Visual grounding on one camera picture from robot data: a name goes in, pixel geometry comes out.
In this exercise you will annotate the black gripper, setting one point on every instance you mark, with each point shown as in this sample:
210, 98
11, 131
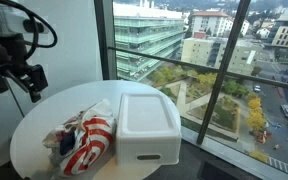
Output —
7, 53

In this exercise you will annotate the white red-bullseye plastic bag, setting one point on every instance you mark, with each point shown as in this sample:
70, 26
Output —
90, 140

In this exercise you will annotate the white plastic storage box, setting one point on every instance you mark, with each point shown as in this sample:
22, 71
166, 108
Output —
147, 123

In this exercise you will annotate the green glass office building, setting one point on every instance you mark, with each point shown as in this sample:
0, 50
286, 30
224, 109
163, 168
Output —
144, 36

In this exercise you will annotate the beige concrete building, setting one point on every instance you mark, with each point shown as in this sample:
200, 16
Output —
200, 51

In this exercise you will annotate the white red-roofed building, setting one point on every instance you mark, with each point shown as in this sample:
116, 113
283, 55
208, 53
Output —
209, 22

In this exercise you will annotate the grey window sill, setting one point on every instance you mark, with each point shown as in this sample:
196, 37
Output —
224, 150

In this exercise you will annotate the dark floor vent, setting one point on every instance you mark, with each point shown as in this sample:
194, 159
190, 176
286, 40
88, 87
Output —
227, 171

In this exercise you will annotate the white parked car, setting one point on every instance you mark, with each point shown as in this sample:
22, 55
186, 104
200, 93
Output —
257, 88

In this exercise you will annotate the dark window corner post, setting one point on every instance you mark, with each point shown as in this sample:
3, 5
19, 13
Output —
104, 36

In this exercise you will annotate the dark horizontal window rail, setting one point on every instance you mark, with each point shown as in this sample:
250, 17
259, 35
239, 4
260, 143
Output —
190, 66

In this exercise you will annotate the dark window mullion post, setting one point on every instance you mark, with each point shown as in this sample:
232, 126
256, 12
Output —
222, 70

